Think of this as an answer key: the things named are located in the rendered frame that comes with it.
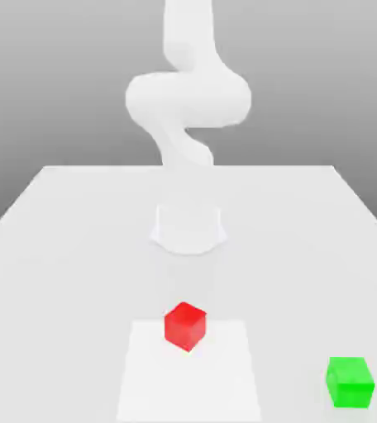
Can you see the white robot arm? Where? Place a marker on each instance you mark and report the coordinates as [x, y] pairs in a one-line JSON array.
[[188, 99]]

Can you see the small red cube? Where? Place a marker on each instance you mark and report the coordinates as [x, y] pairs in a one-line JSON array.
[[185, 327]]

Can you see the small green cube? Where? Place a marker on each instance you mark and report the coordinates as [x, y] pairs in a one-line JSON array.
[[350, 383]]

